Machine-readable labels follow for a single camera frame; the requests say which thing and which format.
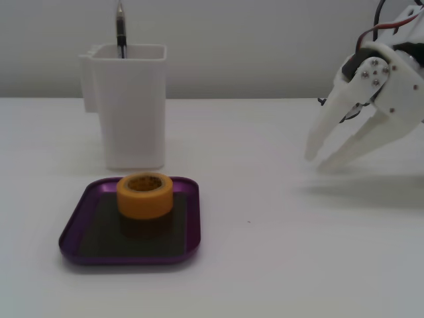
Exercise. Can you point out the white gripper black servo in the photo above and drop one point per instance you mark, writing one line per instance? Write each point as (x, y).
(399, 87)

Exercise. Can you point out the yellow masking tape roll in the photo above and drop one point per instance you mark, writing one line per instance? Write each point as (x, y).
(142, 205)

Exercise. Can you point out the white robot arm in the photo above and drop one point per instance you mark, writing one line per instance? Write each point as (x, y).
(412, 26)

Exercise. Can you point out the white plastic pen holder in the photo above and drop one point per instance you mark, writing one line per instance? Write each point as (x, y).
(132, 116)

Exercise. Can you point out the black ballpoint pen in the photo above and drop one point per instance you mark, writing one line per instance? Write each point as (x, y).
(121, 30)

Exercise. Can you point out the purple metal tray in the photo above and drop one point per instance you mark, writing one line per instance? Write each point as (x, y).
(99, 238)

